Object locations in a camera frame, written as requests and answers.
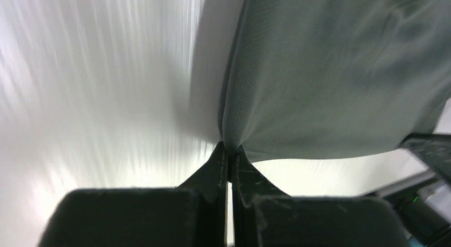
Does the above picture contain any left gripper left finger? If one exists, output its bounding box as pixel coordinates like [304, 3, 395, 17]
[39, 142, 228, 246]

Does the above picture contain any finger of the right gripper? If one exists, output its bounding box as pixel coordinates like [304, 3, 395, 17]
[399, 134, 450, 184]

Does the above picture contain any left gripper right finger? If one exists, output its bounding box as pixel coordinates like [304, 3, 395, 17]
[230, 149, 408, 247]

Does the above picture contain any grey t-shirt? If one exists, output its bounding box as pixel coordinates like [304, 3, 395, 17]
[220, 0, 450, 162]

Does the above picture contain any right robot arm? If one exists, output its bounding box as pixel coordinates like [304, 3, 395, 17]
[367, 134, 450, 246]

